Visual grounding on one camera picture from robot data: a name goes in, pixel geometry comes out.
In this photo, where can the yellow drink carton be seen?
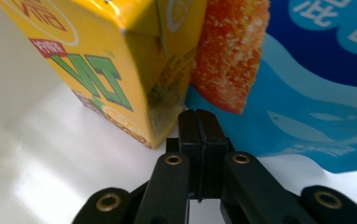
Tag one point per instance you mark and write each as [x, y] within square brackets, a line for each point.
[105, 46]

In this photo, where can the blue snack pouch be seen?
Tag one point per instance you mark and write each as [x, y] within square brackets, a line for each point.
[307, 102]

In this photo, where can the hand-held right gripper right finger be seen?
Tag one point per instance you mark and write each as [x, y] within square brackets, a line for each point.
[212, 146]

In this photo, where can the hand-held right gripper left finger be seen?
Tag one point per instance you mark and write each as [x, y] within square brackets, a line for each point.
[190, 137]

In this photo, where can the white plastic bin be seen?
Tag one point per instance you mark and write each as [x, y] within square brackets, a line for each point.
[42, 155]

